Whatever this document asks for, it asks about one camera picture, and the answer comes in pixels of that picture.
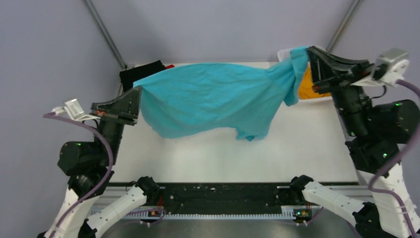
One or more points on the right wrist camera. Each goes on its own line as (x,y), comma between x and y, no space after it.
(389,67)

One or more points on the right aluminium frame post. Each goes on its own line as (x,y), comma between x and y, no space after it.
(346,20)

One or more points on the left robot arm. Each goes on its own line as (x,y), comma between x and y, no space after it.
(88,166)

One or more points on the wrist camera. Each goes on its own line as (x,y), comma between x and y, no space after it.
(389,67)
(74,110)

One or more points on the cyan t-shirt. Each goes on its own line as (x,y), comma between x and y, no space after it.
(194,98)

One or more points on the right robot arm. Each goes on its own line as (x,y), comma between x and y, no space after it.
(382,135)

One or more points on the folded black t-shirt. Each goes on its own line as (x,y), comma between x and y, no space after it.
(129,76)

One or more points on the white plastic basket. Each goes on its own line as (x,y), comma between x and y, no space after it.
(288,54)

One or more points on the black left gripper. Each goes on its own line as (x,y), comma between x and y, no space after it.
(128,105)

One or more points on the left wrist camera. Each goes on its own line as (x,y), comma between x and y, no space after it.
(74,110)

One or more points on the aluminium frame post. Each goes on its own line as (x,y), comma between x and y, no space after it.
(104,32)
(346,20)

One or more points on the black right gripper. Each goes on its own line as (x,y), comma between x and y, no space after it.
(329,72)

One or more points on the folded red t-shirt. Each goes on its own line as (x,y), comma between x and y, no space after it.
(169,66)

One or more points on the orange t-shirt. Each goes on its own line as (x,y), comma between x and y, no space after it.
(305,90)

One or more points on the left aluminium frame post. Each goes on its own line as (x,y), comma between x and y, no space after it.
(104,32)

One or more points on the white cable duct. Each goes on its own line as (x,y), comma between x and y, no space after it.
(287,213)

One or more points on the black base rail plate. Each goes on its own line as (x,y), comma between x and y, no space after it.
(247,198)

